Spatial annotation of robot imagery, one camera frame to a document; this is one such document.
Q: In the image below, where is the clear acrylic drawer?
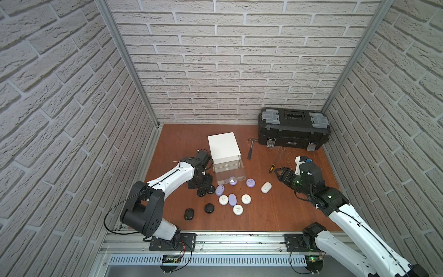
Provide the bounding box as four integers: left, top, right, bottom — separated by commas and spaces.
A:
215, 164, 246, 185

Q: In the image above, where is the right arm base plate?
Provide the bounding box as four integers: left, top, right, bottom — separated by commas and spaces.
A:
284, 234, 321, 253

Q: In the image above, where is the white round earphone case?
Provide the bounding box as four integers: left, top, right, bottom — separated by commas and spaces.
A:
219, 195, 229, 205
241, 194, 251, 205
233, 204, 243, 216

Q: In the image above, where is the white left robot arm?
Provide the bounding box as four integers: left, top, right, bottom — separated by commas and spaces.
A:
120, 150, 215, 243

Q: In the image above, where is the yellow black screwdriver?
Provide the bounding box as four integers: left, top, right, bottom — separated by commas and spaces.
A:
269, 153, 281, 173

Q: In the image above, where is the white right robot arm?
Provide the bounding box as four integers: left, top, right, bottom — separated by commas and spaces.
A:
274, 156, 428, 277

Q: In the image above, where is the steel claw hammer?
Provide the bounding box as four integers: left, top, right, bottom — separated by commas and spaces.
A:
248, 138, 258, 160

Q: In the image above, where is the black oblong earphone case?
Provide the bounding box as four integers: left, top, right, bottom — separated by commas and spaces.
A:
184, 208, 195, 221

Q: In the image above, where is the aluminium frame rail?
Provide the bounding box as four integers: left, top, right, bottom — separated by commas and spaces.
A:
99, 231, 326, 256

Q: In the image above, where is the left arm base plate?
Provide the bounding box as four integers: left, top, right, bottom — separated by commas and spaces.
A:
143, 233, 197, 252

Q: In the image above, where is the white drawer cabinet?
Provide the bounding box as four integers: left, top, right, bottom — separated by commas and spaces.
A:
208, 132, 241, 173

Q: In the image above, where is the right controller board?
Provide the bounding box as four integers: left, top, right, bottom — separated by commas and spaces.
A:
305, 256, 324, 274

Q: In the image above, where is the white oblong earphone case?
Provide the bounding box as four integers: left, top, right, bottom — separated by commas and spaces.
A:
261, 182, 272, 194

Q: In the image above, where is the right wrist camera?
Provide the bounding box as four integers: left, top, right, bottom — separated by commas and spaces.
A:
295, 156, 312, 176

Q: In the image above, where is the left controller board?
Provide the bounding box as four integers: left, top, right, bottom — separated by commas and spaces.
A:
160, 254, 187, 274

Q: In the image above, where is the controller board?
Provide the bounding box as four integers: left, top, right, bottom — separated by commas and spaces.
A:
305, 256, 324, 274
160, 254, 187, 274

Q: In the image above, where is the black plastic toolbox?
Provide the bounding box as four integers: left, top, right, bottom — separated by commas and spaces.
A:
258, 107, 331, 152

